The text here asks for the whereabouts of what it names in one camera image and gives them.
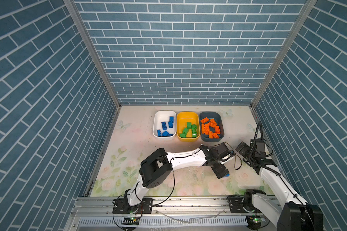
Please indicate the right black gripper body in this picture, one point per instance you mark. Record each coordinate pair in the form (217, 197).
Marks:
(245, 151)

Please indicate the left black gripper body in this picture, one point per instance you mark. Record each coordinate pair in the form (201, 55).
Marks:
(219, 167)

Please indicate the tall blue lego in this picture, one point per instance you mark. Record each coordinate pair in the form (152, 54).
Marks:
(164, 126)

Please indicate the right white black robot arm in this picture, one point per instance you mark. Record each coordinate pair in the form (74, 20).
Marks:
(291, 212)

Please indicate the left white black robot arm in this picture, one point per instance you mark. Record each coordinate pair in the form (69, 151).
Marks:
(160, 164)

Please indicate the dark teal plastic container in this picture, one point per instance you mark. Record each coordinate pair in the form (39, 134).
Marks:
(218, 119)

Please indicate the yellow plastic container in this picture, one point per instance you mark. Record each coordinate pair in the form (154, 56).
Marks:
(182, 119)

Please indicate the white plastic container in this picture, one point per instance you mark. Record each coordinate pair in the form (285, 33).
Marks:
(164, 116)

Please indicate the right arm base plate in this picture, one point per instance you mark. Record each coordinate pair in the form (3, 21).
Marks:
(238, 204)

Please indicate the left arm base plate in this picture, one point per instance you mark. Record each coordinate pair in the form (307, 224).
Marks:
(121, 206)

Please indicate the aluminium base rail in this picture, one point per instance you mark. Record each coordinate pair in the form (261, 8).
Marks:
(179, 213)

